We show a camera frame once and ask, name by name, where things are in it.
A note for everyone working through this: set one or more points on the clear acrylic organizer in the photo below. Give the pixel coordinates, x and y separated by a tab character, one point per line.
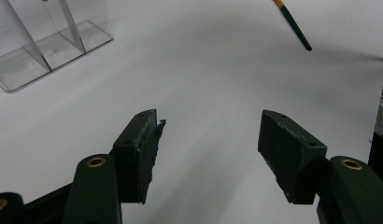
55	53

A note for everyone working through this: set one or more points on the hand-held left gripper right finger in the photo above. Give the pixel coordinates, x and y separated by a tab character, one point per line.
289	155

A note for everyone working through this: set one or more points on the dark gold beige-tipped makeup brush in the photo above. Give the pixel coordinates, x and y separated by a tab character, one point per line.
294	25

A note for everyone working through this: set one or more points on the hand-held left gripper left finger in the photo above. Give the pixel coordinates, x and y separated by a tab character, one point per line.
133	155

